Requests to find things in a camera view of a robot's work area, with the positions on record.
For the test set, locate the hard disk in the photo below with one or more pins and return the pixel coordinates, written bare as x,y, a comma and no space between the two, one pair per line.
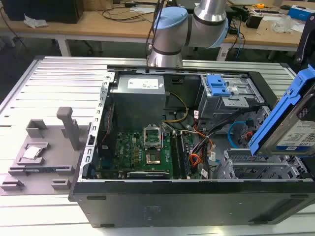
295,132

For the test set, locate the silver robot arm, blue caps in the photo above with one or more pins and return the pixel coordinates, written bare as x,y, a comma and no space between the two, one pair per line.
172,29

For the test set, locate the metal disk bay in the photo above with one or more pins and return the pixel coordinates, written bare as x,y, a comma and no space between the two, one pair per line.
258,169

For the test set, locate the RAM stick in slot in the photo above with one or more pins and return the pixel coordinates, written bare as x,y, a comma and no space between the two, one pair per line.
185,157

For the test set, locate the black RAM slot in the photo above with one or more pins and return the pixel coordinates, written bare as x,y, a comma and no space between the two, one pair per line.
176,157

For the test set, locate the black expansion slot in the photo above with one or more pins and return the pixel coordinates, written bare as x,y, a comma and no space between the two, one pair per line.
147,174

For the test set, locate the clear plastic bag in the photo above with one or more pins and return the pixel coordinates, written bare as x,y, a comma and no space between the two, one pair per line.
285,24

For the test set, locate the blue cardboard box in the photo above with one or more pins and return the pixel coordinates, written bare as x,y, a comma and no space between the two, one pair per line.
301,12

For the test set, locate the small black box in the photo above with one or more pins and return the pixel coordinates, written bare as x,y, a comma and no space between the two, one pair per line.
254,20

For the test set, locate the yellow tape roll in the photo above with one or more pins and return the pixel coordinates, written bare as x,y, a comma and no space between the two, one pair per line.
260,6

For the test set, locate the metal optical drive cage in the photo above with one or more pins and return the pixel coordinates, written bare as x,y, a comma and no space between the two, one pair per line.
231,103

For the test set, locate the blue plastic drive latch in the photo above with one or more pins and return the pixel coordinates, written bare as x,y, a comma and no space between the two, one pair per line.
216,84

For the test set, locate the grey power supply box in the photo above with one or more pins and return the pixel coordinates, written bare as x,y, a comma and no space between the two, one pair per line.
137,103

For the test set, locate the CPU socket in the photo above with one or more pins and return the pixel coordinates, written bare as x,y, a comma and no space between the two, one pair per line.
153,158

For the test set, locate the wooden desk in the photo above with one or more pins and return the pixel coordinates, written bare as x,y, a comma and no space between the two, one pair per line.
98,27

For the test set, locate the black open PC case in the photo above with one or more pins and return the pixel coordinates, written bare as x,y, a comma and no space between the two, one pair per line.
172,204

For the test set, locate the black case fan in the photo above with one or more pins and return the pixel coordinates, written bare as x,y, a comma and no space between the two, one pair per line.
109,123

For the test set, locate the green motherboard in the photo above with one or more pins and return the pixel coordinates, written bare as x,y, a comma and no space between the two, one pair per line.
123,152

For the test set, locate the large black box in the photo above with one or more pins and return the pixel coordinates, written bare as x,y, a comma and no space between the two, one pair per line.
41,11

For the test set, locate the crumpled white paper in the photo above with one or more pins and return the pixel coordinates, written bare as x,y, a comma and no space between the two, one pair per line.
34,21

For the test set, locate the grey parts rack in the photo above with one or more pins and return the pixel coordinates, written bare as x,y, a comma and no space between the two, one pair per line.
54,147

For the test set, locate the dark RAM stick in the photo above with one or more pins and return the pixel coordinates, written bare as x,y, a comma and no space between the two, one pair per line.
44,169

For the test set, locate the silver CPU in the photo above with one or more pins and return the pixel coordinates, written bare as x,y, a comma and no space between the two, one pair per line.
32,152

